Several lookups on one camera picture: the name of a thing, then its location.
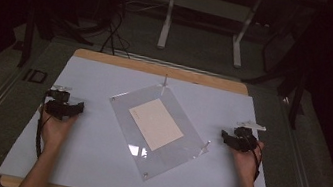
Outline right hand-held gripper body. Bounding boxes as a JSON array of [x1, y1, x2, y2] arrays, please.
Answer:
[[228, 117, 268, 156]]

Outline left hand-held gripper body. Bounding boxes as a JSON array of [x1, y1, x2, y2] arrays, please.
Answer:
[[41, 83, 78, 123]]

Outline clear acrylic photo frame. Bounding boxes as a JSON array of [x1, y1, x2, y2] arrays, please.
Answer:
[[96, 66, 221, 187]]

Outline picture card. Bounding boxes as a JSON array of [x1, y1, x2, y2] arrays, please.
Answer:
[[123, 93, 190, 157]]

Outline person's left hand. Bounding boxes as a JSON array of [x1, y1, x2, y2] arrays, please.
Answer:
[[31, 105, 80, 158]]

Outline person's right hand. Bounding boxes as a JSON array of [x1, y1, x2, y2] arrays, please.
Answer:
[[226, 136, 266, 187]]

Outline black rectangular floor plate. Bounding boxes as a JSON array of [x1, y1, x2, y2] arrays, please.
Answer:
[[22, 67, 50, 86]]

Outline white table cover sheet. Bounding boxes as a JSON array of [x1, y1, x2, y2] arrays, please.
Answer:
[[0, 46, 293, 187]]

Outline black metal stand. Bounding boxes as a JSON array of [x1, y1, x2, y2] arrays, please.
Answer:
[[235, 0, 322, 131], [16, 0, 42, 70]]

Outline wooden table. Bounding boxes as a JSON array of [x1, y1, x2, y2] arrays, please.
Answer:
[[0, 38, 261, 187]]

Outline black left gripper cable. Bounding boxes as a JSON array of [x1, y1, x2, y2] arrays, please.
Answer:
[[31, 93, 55, 160]]

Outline black floor cables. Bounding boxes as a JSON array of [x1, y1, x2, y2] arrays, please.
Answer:
[[86, 0, 141, 59]]

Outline white floor cable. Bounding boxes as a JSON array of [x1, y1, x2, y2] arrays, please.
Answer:
[[124, 0, 171, 19]]

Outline white metal desk frame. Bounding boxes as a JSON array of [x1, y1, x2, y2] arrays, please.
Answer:
[[154, 0, 264, 72]]

